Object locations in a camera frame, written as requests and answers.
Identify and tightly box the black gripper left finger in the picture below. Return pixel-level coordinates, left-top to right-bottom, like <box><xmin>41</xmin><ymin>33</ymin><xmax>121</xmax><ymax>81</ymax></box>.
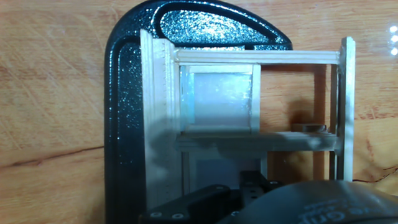
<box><xmin>140</xmin><ymin>184</ymin><xmax>243</xmax><ymax>224</ymax></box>

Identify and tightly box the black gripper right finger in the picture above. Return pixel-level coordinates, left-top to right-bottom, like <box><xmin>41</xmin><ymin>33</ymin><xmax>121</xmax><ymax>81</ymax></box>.
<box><xmin>239</xmin><ymin>170</ymin><xmax>285</xmax><ymax>208</ymax></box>

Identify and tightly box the wooden sash with translucent pane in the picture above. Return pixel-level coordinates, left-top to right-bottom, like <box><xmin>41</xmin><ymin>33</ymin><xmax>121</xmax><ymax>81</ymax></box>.
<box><xmin>182</xmin><ymin>151</ymin><xmax>269</xmax><ymax>192</ymax></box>
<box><xmin>179</xmin><ymin>63</ymin><xmax>262</xmax><ymax>134</ymax></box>

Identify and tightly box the black metal C-clamp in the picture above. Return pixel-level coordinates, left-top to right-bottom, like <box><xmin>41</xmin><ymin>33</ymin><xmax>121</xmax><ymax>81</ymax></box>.
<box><xmin>104</xmin><ymin>0</ymin><xmax>293</xmax><ymax>224</ymax></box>

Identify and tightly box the glossy brown wooden board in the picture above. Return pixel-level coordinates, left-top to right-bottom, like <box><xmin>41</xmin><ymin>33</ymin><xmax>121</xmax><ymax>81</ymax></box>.
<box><xmin>0</xmin><ymin>0</ymin><xmax>398</xmax><ymax>224</ymax></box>

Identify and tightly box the miniature wooden window frame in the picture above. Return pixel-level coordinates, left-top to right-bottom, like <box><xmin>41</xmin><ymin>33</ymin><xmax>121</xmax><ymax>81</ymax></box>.
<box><xmin>139</xmin><ymin>29</ymin><xmax>356</xmax><ymax>211</ymax></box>

